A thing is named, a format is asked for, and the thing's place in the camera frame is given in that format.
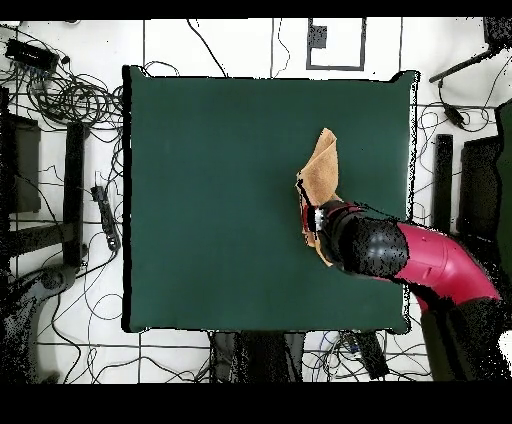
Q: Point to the black power adapter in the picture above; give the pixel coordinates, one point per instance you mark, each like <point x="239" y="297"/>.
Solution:
<point x="454" y="114"/>

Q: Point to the black power strip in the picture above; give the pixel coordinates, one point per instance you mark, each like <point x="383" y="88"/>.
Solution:
<point x="372" y="356"/>
<point x="106" y="216"/>

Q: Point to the dark green tablecloth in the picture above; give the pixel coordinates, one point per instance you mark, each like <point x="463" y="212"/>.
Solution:
<point x="200" y="200"/>

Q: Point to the dark box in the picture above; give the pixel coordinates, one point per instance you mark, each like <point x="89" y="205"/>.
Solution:
<point x="480" y="188"/>
<point x="24" y="168"/>

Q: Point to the black tripod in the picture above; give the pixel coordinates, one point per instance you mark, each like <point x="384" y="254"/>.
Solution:
<point x="498" y="32"/>

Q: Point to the black stand bar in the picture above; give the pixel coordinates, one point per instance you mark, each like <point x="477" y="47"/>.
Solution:
<point x="443" y="180"/>
<point x="74" y="192"/>

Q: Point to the grey square frame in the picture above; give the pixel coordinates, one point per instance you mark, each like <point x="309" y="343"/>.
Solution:
<point x="336" y="68"/>

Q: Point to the black network switch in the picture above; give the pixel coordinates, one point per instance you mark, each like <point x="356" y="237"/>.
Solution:
<point x="32" y="56"/>

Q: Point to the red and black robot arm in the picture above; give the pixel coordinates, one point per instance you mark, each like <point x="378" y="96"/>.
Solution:
<point x="420" y="256"/>

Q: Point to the grey stand base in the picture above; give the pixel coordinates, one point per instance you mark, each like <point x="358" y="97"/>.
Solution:
<point x="52" y="278"/>

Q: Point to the orange terry towel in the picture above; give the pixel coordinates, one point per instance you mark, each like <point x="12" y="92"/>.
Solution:
<point x="324" y="172"/>

